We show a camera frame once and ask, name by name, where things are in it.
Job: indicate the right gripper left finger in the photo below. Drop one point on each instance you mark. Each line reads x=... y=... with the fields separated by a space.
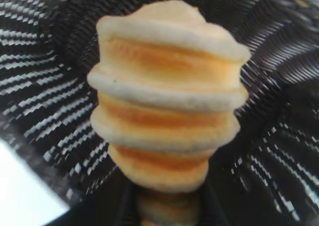
x=114 y=208

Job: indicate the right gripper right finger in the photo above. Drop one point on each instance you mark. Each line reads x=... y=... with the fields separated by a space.
x=214 y=208

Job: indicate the dark brown wicker basket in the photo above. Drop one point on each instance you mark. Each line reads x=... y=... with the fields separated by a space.
x=269 y=106

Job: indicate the long twisted striped bread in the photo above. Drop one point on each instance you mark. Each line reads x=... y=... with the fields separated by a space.
x=167 y=96

